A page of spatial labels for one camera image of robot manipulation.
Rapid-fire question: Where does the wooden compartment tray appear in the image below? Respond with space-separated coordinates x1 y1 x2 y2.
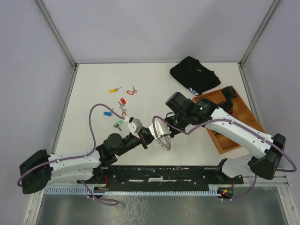
192 86 265 154

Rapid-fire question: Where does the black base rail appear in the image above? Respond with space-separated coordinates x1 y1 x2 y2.
84 165 244 189

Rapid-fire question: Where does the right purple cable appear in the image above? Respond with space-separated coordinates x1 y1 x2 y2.
152 115 296 201

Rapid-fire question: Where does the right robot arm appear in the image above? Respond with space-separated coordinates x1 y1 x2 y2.
165 92 286 183

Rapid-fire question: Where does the red open tagged key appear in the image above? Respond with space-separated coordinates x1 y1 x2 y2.
127 86 137 95

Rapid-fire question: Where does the yellow tagged key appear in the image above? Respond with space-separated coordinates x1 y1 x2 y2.
108 87 121 93

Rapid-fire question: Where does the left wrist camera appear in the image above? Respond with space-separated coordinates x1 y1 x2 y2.
124 116 143 138

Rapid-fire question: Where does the white slotted cable duct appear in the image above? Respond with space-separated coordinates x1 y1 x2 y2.
44 182 220 196

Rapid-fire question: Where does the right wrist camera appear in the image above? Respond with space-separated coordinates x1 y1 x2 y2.
149 119 171 139

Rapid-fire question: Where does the solid red tagged key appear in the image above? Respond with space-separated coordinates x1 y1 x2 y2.
118 98 126 107

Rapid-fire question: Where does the metal disc with keyrings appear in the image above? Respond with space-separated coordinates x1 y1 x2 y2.
157 135 172 151

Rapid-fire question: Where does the red frame tagged key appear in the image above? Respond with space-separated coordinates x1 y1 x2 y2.
119 107 127 118

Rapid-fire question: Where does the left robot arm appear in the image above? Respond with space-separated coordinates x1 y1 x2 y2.
17 127 156 195

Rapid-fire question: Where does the blue tagged key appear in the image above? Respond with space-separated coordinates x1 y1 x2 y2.
103 110 113 116

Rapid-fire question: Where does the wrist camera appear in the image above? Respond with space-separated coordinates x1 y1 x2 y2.
149 119 171 139
124 116 143 138

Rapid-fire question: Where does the purple cable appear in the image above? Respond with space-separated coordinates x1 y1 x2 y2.
152 115 296 201
16 103 128 206

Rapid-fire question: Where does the black round item in tray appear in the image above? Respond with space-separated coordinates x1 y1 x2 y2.
222 86 236 99

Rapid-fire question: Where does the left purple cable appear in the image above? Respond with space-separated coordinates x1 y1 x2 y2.
16 103 128 206

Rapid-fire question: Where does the black folded cloth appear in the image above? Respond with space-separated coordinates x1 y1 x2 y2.
170 56 221 96

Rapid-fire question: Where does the green tagged key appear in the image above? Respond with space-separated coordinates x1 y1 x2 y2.
114 120 123 131

